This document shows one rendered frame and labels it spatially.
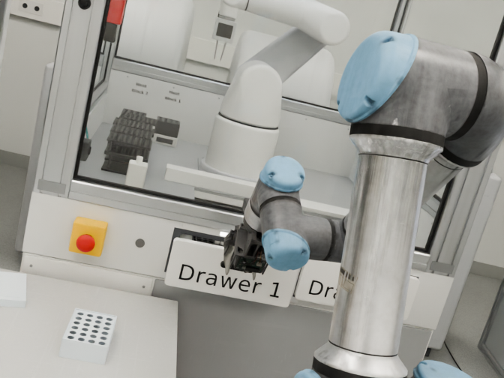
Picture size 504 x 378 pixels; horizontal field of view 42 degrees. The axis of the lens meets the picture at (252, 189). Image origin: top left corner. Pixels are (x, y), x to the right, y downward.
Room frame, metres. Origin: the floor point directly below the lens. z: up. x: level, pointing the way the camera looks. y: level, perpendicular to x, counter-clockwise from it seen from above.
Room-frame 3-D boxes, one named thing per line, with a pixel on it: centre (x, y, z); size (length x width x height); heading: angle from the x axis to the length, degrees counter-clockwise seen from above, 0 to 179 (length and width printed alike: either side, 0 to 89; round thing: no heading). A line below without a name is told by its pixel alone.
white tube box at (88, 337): (1.12, 0.23, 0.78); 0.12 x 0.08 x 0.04; 8
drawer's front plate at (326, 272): (1.48, -0.31, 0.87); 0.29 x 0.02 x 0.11; 99
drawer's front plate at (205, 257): (1.37, -0.01, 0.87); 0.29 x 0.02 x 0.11; 99
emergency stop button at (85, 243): (1.32, 0.32, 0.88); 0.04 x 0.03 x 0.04; 99
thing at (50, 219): (1.91, 0.04, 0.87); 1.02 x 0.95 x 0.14; 99
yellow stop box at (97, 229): (1.36, 0.33, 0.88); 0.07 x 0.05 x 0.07; 99
